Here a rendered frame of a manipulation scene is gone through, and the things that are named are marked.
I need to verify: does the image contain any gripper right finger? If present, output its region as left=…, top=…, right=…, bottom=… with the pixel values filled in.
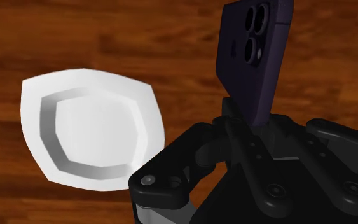
left=270, top=114, right=358, bottom=217

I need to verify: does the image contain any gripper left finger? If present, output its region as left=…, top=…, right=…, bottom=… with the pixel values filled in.
left=128, top=97, right=294, bottom=218

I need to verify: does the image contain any dark purple smartphone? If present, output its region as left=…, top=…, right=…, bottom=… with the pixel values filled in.
left=215, top=0, right=295, bottom=128

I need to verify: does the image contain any white square plate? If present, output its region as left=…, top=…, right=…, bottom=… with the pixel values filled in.
left=20, top=68, right=166, bottom=192

